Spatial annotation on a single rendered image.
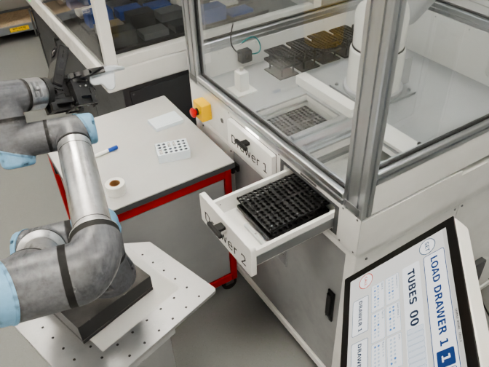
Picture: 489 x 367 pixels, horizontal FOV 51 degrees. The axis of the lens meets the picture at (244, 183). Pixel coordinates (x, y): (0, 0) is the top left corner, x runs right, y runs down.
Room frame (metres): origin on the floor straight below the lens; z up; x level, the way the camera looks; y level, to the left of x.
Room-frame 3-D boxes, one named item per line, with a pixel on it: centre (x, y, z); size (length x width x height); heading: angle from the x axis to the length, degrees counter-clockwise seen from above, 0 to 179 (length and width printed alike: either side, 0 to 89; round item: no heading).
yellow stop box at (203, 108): (1.77, 0.16, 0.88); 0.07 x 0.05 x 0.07; 31
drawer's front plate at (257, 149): (1.50, -0.03, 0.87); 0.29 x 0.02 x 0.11; 31
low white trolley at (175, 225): (1.70, 0.44, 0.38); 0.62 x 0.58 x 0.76; 31
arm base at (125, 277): (0.97, 0.39, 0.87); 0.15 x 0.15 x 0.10
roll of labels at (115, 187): (1.43, 0.46, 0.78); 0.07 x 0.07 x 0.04
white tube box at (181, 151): (1.64, 0.27, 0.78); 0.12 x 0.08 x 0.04; 106
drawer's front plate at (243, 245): (1.08, 0.06, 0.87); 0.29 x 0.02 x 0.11; 31
